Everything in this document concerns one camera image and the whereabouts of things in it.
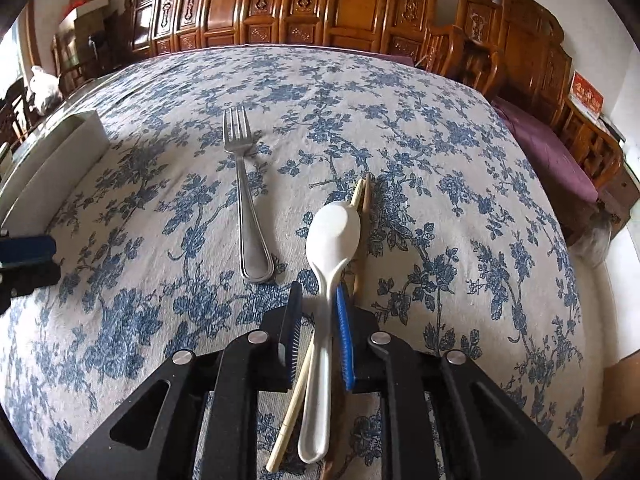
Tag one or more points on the blue floral tablecloth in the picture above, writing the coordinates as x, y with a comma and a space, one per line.
227, 177

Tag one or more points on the light bamboo chopstick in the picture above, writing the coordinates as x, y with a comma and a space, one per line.
295, 409

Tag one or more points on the silver metal fork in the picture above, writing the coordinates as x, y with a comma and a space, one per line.
256, 263

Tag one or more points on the wooden armchair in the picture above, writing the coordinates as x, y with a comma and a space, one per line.
448, 52

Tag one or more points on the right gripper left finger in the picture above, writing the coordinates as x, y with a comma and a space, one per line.
288, 319

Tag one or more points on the carved wooden bench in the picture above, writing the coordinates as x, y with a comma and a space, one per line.
539, 69

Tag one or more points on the cardboard boxes stack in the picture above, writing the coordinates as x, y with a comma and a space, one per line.
77, 39

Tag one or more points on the white plastic spoon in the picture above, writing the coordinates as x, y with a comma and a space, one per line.
331, 242

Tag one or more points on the red box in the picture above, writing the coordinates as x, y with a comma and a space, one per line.
586, 93

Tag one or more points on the white plastic bag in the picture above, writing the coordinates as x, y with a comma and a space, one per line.
46, 91

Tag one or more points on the white utensil holder box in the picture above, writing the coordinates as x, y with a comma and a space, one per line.
38, 185

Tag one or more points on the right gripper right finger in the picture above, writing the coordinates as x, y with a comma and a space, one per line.
355, 326

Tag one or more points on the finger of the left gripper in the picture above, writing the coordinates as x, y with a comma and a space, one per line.
16, 252

